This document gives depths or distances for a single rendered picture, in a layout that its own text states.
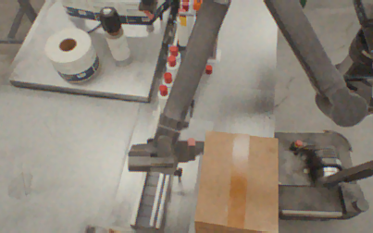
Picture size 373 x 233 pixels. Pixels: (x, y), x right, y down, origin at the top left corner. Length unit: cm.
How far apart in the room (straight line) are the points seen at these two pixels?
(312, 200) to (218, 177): 107
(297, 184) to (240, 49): 86
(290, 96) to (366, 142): 61
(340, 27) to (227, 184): 238
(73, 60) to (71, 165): 45
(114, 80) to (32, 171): 52
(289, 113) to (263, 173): 149
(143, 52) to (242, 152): 79
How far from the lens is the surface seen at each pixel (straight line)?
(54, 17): 186
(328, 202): 202
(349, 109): 76
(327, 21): 316
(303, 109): 251
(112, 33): 140
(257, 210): 98
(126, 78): 150
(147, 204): 123
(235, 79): 153
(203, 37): 68
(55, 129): 151
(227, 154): 102
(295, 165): 200
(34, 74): 166
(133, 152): 79
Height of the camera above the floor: 206
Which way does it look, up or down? 61 degrees down
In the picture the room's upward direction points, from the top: 3 degrees counter-clockwise
